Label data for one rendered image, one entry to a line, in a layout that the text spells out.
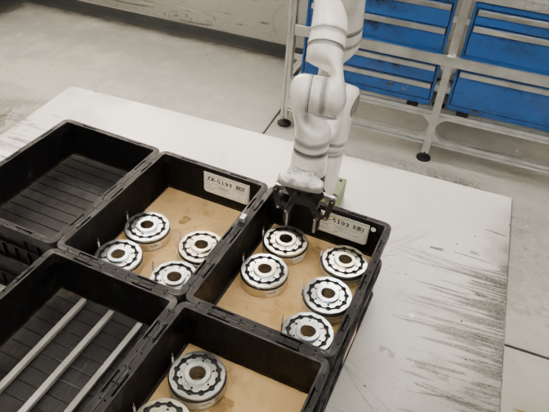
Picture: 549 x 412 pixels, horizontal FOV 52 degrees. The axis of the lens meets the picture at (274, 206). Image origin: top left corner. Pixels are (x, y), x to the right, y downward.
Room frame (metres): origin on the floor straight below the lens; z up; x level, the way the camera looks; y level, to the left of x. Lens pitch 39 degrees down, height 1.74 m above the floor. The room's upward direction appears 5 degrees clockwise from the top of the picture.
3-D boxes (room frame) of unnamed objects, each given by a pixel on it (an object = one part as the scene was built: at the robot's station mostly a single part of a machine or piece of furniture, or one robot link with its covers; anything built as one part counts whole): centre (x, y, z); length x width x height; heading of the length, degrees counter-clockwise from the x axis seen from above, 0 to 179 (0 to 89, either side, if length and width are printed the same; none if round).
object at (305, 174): (0.93, -0.06, 1.10); 0.11 x 0.09 x 0.06; 166
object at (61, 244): (0.94, 0.22, 0.92); 0.40 x 0.30 x 0.02; 159
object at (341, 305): (0.80, -0.13, 0.86); 0.10 x 0.10 x 0.01
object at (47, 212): (1.04, 0.50, 0.87); 0.40 x 0.30 x 0.11; 159
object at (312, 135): (0.95, -0.05, 1.20); 0.09 x 0.07 x 0.15; 83
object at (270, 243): (0.95, -0.03, 0.86); 0.10 x 0.10 x 0.01
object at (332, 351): (0.83, -0.05, 0.92); 0.40 x 0.30 x 0.02; 159
